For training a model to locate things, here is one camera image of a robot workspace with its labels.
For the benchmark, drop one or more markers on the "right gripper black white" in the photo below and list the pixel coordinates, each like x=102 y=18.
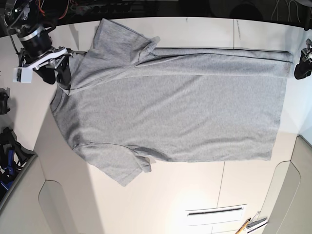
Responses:
x=47 y=74

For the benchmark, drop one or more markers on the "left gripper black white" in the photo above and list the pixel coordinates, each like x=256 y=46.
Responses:
x=304 y=68

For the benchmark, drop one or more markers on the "grey T-shirt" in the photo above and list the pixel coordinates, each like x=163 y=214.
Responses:
x=129 y=100

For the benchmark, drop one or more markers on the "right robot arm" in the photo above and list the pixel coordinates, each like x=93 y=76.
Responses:
x=32 y=26

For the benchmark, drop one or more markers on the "black device at left edge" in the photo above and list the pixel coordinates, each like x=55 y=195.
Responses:
x=4 y=97

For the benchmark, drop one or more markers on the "black power strip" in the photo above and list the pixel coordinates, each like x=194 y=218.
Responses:
x=111 y=8

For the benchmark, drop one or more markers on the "blue black tool pile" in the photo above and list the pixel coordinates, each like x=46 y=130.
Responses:
x=13 y=158

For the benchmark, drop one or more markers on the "wooden pencil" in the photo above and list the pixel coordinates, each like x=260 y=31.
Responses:
x=243 y=226

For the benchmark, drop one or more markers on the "white ceiling vent panel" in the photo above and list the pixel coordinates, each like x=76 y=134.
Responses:
x=214 y=215

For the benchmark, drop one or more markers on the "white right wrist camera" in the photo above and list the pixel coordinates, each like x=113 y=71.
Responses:
x=22 y=75

